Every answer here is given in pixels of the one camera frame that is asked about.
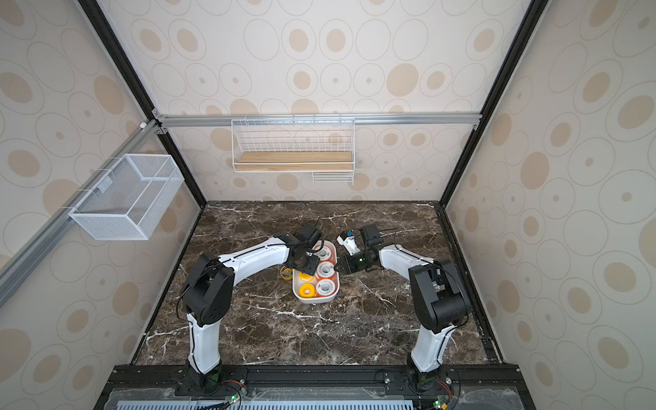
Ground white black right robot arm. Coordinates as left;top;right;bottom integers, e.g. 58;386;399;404
337;225;472;373

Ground white wire mesh basket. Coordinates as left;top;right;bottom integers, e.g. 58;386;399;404
68;154;184;241

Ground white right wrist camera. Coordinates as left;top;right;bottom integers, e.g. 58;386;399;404
337;230;360;256

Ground black corner frame post right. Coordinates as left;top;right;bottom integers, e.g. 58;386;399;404
439;0;549;208

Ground white plastic storage box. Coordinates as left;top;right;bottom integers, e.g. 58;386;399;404
292;241;340;304

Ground white wire shelf wooden board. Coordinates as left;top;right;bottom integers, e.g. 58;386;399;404
231;123;356;183

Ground orange white tape roll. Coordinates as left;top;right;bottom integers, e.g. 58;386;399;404
315;261;336;280
316;244;336;263
315;278;337;297

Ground aluminium rail left wall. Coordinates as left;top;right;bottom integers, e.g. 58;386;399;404
1;120;159;306

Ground aluminium rail wall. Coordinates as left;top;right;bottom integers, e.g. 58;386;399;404
1;120;159;306
156;112;482;128

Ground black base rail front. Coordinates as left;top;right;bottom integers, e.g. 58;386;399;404
94;364;535;409

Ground yellow tape roll navy label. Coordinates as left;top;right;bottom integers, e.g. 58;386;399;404
279;266;293;281

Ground black corner frame post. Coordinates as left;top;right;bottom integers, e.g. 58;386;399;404
77;0;207;209
439;0;549;208

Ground aluminium rail back wall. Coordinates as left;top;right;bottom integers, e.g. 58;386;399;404
156;112;482;128

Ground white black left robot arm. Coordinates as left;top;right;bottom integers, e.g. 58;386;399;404
179;223;324;375

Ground black corner frame post left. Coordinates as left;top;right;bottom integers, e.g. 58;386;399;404
77;0;207;209

